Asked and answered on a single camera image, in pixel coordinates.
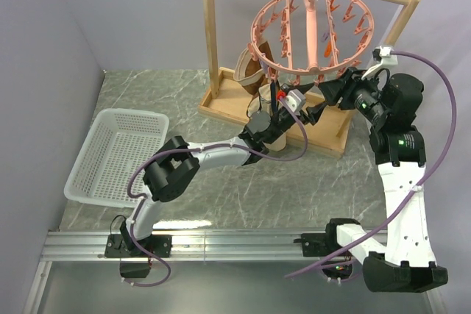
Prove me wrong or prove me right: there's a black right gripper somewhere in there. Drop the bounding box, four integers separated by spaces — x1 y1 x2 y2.
317 67 389 125

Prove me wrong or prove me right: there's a beige underwear navy trim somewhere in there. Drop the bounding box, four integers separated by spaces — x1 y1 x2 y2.
247 84 286 152

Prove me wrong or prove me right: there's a pink round clip hanger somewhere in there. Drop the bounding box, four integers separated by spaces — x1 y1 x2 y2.
239 0 375 82

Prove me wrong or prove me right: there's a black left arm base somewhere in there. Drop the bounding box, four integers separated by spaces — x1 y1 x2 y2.
104 234 172 258

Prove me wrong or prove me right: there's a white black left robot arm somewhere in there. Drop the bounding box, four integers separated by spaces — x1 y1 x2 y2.
120 85 327 257

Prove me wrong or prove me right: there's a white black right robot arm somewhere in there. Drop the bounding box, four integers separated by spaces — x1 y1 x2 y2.
319 68 448 293

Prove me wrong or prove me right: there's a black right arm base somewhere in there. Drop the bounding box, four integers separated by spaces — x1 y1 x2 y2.
300 233 341 257

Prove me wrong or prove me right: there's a wooden hanger rack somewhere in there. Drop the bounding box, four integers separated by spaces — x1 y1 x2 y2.
197 0 425 160

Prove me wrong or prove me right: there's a brown underwear on hanger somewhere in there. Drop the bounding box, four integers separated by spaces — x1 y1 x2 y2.
233 43 268 96

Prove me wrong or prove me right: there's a white plastic basket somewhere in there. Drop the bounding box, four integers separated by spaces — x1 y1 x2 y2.
64 108 169 208

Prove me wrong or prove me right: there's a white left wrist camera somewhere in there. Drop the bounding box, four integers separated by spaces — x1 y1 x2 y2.
280 89 306 115

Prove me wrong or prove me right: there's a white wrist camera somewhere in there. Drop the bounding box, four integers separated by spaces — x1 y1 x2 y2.
280 89 306 115
361 45 398 80

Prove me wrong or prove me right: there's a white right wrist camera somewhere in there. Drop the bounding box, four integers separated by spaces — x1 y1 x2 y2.
361 45 398 80

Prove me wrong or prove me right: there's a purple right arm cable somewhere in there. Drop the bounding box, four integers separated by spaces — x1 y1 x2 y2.
285 51 457 280

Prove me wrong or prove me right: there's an aluminium mounting rail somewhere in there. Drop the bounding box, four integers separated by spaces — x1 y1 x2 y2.
38 228 431 264

